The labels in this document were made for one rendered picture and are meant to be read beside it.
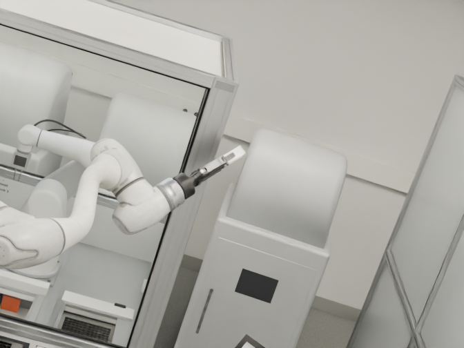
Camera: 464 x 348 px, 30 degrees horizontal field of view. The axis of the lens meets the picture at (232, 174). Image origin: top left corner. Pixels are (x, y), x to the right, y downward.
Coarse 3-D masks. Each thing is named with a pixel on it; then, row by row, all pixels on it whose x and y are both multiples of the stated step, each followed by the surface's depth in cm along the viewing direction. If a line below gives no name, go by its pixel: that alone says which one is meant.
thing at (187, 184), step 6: (180, 174) 257; (180, 180) 255; (186, 180) 255; (192, 180) 255; (198, 180) 258; (186, 186) 255; (192, 186) 255; (186, 192) 255; (192, 192) 256; (186, 198) 257
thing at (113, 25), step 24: (0, 0) 289; (24, 0) 303; (48, 0) 319; (72, 0) 337; (72, 24) 289; (96, 24) 303; (120, 24) 319; (144, 24) 337; (144, 48) 288; (168, 48) 303; (192, 48) 319; (216, 48) 336; (216, 72) 288
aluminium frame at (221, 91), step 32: (96, 0) 349; (32, 32) 262; (64, 32) 262; (192, 32) 354; (128, 64) 267; (160, 64) 266; (224, 64) 299; (224, 96) 269; (192, 160) 275; (192, 224) 282; (160, 256) 285; (160, 288) 288; (0, 320) 290; (160, 320) 292
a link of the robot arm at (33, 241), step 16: (0, 208) 203; (0, 224) 199; (16, 224) 199; (32, 224) 201; (48, 224) 205; (0, 240) 194; (16, 240) 195; (32, 240) 198; (48, 240) 202; (0, 256) 195; (16, 256) 195; (32, 256) 199; (48, 256) 204
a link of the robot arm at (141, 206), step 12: (144, 180) 253; (120, 192) 250; (132, 192) 249; (144, 192) 250; (156, 192) 251; (120, 204) 250; (132, 204) 248; (144, 204) 249; (156, 204) 250; (168, 204) 252; (120, 216) 247; (132, 216) 247; (144, 216) 248; (156, 216) 250; (120, 228) 249; (132, 228) 248; (144, 228) 251
